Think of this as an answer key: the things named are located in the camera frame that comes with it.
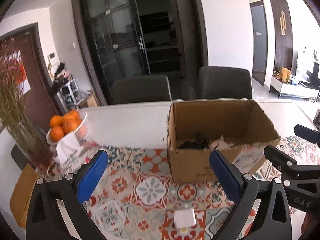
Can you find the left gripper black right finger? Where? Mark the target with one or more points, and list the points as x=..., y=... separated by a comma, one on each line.
x=272, y=220

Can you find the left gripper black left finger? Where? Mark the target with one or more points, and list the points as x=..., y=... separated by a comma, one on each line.
x=44, y=219

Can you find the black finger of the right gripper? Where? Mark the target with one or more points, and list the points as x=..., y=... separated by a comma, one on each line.
x=307, y=134
x=288, y=166

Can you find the white charger block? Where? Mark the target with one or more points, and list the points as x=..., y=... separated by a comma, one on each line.
x=184, y=219

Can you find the beige round figurine gadget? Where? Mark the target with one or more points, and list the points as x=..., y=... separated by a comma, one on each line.
x=219, y=144

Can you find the black round Pisen cable hub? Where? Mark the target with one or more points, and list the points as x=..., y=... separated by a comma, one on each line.
x=198, y=144

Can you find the person's hand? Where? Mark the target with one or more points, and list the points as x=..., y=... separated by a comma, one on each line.
x=310, y=228

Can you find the yellow woven placemat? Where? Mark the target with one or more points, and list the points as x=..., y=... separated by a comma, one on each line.
x=21, y=196

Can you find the white tv console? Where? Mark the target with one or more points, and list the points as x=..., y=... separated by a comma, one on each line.
x=294, y=91

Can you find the brown cardboard box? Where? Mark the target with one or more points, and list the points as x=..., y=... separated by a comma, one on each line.
x=239, y=129

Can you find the floral tissue box cover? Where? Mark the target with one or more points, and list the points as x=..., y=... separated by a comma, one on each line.
x=70, y=150

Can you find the white basket of oranges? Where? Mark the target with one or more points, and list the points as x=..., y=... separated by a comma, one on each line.
x=74, y=122

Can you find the dark grey chair right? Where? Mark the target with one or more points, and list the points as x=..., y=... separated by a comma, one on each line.
x=224, y=83

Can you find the dark grey chair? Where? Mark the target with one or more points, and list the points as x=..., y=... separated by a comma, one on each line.
x=224, y=83
x=148, y=88

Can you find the glass vase with dried flowers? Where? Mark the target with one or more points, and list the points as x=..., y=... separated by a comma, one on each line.
x=13, y=104

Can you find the dark grey chair left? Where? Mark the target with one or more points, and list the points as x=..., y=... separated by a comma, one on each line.
x=148, y=88

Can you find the dark glass cabinet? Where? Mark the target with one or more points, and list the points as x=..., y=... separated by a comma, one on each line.
x=140, y=39

